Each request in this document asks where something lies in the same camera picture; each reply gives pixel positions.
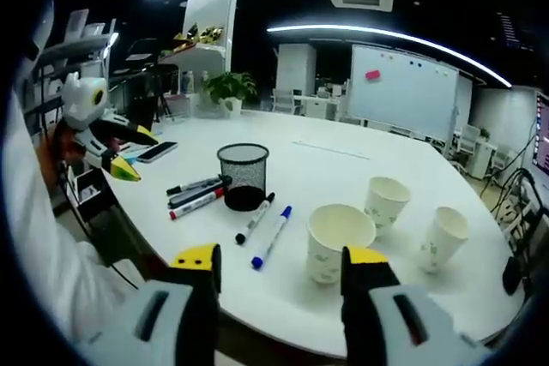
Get black whiteboard marker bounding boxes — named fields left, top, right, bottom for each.
left=234, top=192, right=276, bottom=245
left=166, top=174, right=222, bottom=196

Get black mesh pen holder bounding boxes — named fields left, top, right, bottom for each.
left=216, top=142, right=271, bottom=213

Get grey wall shelf rack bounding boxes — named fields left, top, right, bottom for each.
left=16, top=8, right=120, bottom=127

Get person's left hand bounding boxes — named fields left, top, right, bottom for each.
left=50, top=122, right=88, bottom=166

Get white printed paper cup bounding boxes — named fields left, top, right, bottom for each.
left=364, top=176, right=412, bottom=231
left=305, top=203, right=378, bottom=286
left=419, top=206, right=470, bottom=275

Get gold ornaments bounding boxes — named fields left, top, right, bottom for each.
left=172, top=21, right=225, bottom=49

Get long ceiling light strip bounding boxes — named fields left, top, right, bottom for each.
left=266, top=23, right=515, bottom=89

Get black cable bundle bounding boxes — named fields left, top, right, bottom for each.
left=480, top=134, right=542, bottom=255

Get black box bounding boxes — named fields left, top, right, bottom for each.
left=65, top=167, right=114, bottom=224

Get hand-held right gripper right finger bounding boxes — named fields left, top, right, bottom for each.
left=340, top=244, right=495, bottom=366

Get blue whiteboard marker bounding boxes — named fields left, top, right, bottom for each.
left=250, top=205, right=294, bottom=271

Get green potted plant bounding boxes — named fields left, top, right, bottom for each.
left=200, top=71, right=259, bottom=119

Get black markers pair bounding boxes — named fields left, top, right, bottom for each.
left=167, top=185, right=226, bottom=209

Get rolling whiteboard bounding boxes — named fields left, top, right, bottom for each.
left=345, top=43, right=461, bottom=144

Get black smartphone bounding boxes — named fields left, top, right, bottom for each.
left=136, top=141, right=179, bottom=165

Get red whiteboard marker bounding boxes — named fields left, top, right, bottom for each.
left=168, top=192, right=227, bottom=221

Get black tripod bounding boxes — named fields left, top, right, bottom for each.
left=152, top=63, right=180, bottom=123

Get white office chair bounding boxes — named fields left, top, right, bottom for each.
left=457, top=123, right=482, bottom=153

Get white display shelf unit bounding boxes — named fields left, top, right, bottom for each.
left=161, top=0, right=242, bottom=119

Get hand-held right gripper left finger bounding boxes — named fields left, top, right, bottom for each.
left=71, top=243, right=224, bottom=366

